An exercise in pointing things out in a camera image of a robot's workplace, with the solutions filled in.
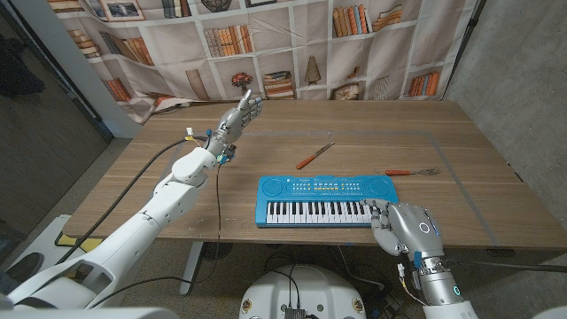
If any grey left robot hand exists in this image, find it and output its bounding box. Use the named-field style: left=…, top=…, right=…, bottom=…
left=206, top=89, right=263, bottom=157

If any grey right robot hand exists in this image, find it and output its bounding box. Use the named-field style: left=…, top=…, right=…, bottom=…
left=359, top=198, right=445, bottom=262

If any blue toy piano keyboard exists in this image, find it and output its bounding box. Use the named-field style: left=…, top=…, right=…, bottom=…
left=254, top=175, right=402, bottom=229

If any printed bookshelf backdrop cloth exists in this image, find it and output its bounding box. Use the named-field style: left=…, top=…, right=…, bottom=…
left=46, top=0, right=482, bottom=125

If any floor power strip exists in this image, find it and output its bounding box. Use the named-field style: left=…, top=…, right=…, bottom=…
left=369, top=292, right=405, bottom=319

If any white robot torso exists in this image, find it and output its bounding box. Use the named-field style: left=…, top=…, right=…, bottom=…
left=237, top=264, right=368, bottom=319

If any black round floor object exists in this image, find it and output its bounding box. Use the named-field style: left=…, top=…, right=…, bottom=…
left=201, top=242, right=235, bottom=262

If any white table leg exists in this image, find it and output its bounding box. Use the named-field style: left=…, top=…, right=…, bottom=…
left=179, top=241, right=205, bottom=296

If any black backdrop stand pole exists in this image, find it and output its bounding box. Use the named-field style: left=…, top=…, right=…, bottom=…
left=442, top=0, right=488, bottom=101

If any yellow flat pad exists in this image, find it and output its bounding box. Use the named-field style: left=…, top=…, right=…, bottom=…
left=55, top=233, right=104, bottom=256

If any white floor platform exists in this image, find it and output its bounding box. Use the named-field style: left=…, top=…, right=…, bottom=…
left=0, top=214, right=107, bottom=289

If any orange-handled fork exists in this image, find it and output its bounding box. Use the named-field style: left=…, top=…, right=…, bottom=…
left=375, top=167, right=443, bottom=177

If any orange-handled table knife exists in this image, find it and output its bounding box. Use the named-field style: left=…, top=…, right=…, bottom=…
left=295, top=141, right=337, bottom=171

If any thin black hanging cable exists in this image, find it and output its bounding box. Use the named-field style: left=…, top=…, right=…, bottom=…
left=88, top=164, right=222, bottom=309

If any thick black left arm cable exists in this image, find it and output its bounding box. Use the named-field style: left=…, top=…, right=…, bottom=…
left=55, top=136, right=209, bottom=267

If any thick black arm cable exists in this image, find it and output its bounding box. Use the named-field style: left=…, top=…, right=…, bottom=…
left=442, top=259, right=567, bottom=274
left=55, top=136, right=209, bottom=267

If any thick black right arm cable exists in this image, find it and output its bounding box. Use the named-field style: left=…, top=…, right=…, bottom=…
left=442, top=259, right=567, bottom=274

